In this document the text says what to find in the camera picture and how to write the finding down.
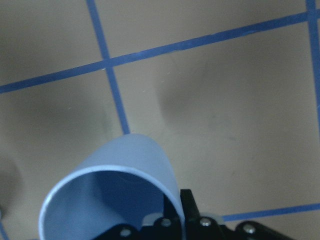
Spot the blue plastic cup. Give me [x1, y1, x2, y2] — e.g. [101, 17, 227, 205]
[38, 133, 185, 240]

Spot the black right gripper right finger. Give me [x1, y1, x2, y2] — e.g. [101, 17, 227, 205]
[180, 189, 291, 240]

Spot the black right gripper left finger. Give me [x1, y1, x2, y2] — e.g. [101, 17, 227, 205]
[95, 194, 183, 240]

